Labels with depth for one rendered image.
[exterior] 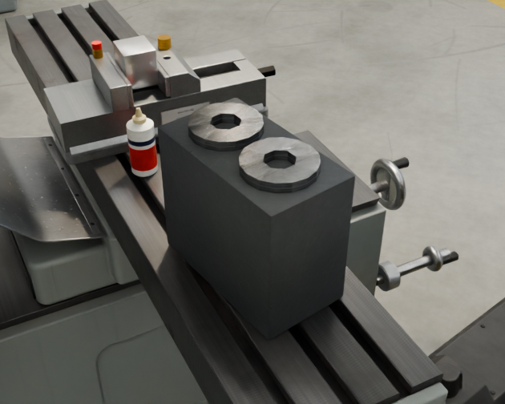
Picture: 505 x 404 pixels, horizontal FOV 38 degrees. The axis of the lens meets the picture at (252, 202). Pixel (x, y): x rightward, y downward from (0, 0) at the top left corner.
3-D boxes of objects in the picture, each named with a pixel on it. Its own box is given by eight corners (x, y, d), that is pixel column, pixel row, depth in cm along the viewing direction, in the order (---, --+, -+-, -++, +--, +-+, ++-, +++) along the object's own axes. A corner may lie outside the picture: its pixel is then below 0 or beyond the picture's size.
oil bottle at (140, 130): (152, 159, 116) (146, 98, 109) (162, 173, 113) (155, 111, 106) (127, 167, 115) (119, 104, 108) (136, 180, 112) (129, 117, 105)
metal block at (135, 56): (147, 68, 123) (143, 34, 119) (159, 84, 119) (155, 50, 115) (116, 74, 121) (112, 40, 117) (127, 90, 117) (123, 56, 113)
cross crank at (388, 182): (385, 186, 171) (391, 143, 164) (416, 214, 163) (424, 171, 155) (326, 205, 165) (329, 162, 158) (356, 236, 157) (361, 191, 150)
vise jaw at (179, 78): (175, 59, 128) (173, 38, 125) (201, 91, 119) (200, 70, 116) (142, 66, 126) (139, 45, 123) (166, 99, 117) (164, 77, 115)
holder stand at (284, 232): (238, 210, 106) (236, 86, 94) (344, 296, 92) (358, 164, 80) (167, 244, 100) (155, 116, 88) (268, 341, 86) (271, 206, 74)
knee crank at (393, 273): (446, 251, 167) (450, 231, 163) (464, 267, 163) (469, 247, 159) (365, 281, 159) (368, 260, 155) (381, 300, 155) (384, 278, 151)
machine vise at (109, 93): (236, 79, 137) (235, 23, 130) (270, 117, 126) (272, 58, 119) (46, 120, 125) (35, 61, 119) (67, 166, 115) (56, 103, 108)
